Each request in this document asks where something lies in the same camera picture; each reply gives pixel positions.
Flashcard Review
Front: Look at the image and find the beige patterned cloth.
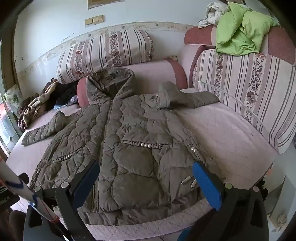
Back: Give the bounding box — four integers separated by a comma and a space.
18, 80, 59, 129

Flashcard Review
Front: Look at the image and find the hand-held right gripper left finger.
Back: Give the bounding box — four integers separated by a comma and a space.
34, 159, 100, 241

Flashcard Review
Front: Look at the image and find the white crumpled cloth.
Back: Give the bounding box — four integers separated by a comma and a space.
198, 2, 232, 29

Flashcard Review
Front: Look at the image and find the striped floral sofa cushion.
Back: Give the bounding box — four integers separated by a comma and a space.
193, 48, 296, 154
57, 29, 154, 84

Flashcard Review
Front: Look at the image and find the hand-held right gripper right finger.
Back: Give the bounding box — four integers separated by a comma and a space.
178, 161, 260, 241

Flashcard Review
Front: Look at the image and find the green floral pillow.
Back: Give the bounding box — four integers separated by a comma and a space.
2, 84, 24, 118

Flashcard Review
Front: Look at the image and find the green quilt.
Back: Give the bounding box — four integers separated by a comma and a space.
216, 2, 280, 56

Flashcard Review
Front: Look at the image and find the pink bolster cushion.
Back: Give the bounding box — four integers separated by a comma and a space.
76, 59, 188, 107

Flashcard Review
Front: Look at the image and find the dark clothes pile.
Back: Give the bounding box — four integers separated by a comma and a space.
45, 81, 79, 110

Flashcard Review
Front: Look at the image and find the olive quilted hooded jacket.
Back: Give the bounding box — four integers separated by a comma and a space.
21, 68, 220, 225

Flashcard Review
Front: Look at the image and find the wall picture frame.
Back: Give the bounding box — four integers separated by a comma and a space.
87, 0, 124, 10

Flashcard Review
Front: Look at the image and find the pink sofa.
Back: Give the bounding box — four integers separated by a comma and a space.
5, 25, 296, 241

